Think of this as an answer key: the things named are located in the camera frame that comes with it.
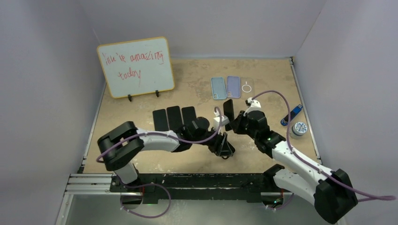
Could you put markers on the black smartphone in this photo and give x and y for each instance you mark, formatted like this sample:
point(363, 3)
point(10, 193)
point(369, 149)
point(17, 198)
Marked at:
point(160, 120)

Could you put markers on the small white blue jar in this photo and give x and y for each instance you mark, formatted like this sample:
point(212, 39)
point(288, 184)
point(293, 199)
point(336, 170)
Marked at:
point(298, 130)

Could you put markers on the clear magsafe phone case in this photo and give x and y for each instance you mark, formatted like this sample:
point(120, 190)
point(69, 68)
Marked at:
point(247, 87)

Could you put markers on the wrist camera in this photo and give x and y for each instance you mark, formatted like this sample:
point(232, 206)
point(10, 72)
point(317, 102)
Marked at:
point(220, 121)
point(252, 105)

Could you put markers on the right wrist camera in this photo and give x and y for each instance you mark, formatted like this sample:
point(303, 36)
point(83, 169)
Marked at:
point(252, 105)

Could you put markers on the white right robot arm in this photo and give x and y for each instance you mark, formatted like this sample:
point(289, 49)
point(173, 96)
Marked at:
point(327, 190)

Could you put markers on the light blue phone case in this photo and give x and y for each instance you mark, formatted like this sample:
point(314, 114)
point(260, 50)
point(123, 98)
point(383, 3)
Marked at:
point(218, 88)

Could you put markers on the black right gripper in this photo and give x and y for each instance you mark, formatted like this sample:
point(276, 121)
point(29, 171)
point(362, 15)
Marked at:
point(236, 124)

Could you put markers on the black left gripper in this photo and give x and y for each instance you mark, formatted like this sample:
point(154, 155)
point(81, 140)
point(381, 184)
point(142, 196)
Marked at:
point(219, 146)

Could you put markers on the yellow framed whiteboard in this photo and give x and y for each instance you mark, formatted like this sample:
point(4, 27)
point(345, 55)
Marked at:
point(137, 67)

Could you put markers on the black phone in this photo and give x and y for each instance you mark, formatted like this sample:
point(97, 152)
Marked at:
point(228, 111)

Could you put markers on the blue stapler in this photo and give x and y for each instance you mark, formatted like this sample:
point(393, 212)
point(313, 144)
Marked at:
point(293, 113)

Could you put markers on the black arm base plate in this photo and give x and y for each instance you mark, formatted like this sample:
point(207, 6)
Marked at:
point(249, 187)

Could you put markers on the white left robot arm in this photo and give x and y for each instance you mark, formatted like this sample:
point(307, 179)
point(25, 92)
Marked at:
point(119, 146)

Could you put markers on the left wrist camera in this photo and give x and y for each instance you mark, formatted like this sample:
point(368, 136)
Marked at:
point(220, 121)

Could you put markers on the lilac phone case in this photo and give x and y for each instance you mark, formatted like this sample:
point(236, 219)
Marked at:
point(233, 87)

